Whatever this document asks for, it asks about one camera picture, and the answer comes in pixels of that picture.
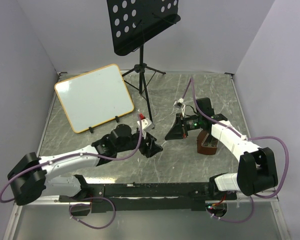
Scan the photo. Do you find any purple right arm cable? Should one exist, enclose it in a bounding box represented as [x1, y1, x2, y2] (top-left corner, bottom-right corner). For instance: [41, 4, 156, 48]
[181, 76, 290, 200]

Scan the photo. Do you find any black perforated music stand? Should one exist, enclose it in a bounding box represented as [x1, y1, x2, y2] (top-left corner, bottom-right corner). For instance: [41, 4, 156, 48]
[106, 0, 181, 120]

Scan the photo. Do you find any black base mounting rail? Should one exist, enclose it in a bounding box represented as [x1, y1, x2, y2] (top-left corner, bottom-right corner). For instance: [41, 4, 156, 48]
[59, 175, 237, 213]

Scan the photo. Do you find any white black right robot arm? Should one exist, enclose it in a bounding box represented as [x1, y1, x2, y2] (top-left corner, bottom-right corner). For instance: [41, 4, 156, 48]
[165, 97, 278, 199]

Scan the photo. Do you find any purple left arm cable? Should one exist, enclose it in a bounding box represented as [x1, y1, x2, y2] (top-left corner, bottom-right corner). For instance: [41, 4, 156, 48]
[0, 117, 144, 204]

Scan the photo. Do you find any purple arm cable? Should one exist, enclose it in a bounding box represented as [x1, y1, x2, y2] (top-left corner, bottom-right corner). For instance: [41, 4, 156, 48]
[0, 117, 144, 204]
[181, 76, 290, 200]

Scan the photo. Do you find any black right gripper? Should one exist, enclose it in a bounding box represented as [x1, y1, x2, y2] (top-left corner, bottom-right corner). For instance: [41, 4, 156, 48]
[165, 112, 203, 141]

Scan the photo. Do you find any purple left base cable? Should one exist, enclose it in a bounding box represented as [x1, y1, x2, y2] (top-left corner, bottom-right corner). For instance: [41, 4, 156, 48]
[68, 196, 116, 230]

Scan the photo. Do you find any orange framed whiteboard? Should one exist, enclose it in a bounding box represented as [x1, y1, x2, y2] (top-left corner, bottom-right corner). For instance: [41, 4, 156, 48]
[54, 64, 135, 134]

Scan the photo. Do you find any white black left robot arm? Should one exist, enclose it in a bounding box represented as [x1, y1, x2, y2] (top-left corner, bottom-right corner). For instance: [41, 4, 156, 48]
[7, 124, 163, 206]

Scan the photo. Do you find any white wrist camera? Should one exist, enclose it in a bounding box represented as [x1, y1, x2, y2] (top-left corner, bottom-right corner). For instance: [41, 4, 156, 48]
[137, 113, 155, 139]
[173, 98, 186, 114]

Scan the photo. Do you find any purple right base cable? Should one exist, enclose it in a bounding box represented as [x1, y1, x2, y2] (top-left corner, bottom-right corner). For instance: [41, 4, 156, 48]
[208, 194, 256, 224]

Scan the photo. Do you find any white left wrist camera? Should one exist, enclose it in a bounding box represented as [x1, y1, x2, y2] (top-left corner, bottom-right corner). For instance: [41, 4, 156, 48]
[137, 113, 155, 139]

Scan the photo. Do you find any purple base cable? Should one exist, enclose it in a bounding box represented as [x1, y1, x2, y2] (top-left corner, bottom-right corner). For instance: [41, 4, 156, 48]
[208, 194, 256, 224]
[68, 196, 116, 230]

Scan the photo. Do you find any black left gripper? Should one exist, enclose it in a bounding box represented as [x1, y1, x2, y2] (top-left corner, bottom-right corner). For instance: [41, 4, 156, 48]
[116, 129, 163, 157]

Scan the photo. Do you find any brown whiteboard eraser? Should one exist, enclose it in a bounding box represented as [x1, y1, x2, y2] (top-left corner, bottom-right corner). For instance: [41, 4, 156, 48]
[196, 130, 219, 156]

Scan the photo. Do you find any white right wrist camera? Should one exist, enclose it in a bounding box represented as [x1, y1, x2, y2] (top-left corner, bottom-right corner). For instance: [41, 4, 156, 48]
[173, 98, 186, 114]

